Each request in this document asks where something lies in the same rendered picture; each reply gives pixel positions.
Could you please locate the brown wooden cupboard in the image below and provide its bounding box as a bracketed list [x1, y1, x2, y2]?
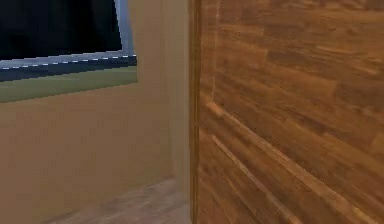
[188, 0, 384, 224]

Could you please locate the grey framed dark window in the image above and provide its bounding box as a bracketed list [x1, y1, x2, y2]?
[0, 0, 139, 104]

